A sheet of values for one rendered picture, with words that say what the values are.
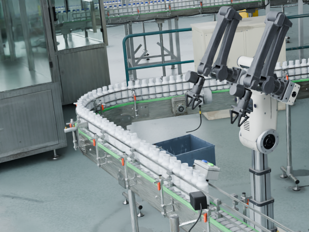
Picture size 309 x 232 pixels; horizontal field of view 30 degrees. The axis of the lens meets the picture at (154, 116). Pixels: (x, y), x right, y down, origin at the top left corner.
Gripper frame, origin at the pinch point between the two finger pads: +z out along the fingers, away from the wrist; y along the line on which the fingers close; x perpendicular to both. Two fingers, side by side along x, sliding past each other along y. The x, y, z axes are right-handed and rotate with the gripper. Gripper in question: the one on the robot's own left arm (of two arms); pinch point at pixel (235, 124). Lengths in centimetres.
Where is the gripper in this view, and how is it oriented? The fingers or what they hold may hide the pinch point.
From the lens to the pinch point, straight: 323.1
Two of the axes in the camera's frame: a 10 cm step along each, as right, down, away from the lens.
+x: 8.0, 2.3, 5.5
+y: 5.0, 2.5, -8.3
